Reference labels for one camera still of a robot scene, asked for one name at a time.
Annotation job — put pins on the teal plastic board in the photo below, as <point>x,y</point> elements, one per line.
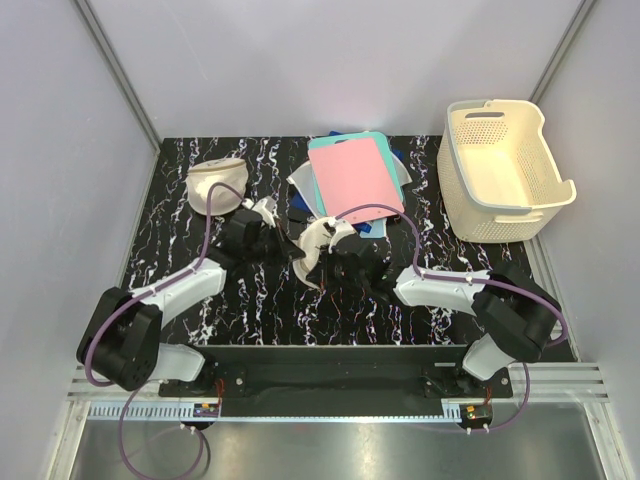
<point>390,150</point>

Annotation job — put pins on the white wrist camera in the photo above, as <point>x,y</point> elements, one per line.
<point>267,209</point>
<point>336,230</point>

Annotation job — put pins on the pink plastic board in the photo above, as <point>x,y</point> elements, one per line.
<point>350,177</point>

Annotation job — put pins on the light blue board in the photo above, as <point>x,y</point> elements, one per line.
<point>375,229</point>

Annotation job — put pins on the dark blue board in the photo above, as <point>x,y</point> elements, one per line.
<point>381,141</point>

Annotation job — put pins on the mesh laundry bag with glasses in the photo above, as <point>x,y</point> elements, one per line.
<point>311,240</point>

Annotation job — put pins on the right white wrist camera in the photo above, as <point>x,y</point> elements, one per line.
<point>336,230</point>

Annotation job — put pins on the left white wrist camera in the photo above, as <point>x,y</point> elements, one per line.
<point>267,209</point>

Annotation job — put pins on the left aluminium frame post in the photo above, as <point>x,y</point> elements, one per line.
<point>108,53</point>

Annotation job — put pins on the right aluminium frame post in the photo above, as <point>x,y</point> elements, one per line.
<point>562,49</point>

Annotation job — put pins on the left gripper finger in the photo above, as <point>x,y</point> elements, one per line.
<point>293,253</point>
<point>287,235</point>

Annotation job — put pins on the cream plastic laundry basket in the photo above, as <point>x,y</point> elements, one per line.
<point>499,181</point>

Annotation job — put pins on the far mesh laundry bag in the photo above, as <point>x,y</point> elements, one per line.
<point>218,185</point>

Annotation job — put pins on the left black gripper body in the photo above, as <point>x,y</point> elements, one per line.
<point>270,248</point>

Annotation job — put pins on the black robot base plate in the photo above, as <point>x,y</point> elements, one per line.
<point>394,377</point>

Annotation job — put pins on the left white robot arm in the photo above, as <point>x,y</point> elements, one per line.
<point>122,342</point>

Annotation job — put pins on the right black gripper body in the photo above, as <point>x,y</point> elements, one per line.
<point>334,273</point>

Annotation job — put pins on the white slotted cable duct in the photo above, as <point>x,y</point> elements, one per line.
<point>191,411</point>

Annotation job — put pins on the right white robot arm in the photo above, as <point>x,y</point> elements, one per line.
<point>519,318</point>

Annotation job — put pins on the aluminium frame post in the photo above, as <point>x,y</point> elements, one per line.
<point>108,53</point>
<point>562,49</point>

